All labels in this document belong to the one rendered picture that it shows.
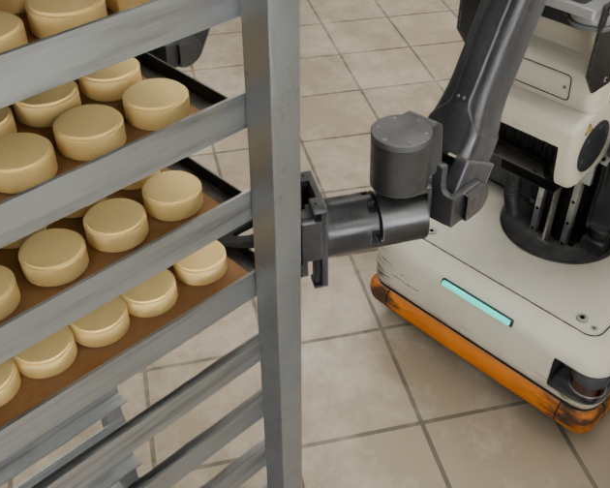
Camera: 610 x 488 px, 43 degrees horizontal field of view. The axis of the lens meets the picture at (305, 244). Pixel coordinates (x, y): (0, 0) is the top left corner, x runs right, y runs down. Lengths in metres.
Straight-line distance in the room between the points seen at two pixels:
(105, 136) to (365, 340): 1.47
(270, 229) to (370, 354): 1.32
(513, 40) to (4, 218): 0.50
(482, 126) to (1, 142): 0.45
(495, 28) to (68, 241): 0.44
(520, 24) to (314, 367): 1.26
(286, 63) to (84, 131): 0.15
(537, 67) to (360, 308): 0.85
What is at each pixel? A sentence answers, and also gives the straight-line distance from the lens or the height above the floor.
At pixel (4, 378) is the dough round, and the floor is 0.98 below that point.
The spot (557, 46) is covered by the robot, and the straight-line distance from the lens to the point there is 1.48.
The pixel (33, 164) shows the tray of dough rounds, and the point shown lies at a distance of 0.55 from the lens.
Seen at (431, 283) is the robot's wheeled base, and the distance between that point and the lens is 1.80.
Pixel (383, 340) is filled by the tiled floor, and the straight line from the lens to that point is 1.97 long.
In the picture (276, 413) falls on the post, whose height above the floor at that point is 0.79.
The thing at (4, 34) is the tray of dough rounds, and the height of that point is 1.24.
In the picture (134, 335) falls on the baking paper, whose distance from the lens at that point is 0.68.
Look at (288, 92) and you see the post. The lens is 0.57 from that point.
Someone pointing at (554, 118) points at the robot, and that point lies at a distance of 1.46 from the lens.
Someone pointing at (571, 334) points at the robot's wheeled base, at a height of 0.28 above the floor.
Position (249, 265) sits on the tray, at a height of 0.96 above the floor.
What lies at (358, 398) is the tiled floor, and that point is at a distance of 1.84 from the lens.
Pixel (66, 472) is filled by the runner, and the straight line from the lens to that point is 0.69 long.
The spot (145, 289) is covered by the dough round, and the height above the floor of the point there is 0.98.
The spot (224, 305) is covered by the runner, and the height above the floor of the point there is 0.96.
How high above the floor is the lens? 1.44
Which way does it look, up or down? 40 degrees down
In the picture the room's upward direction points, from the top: straight up
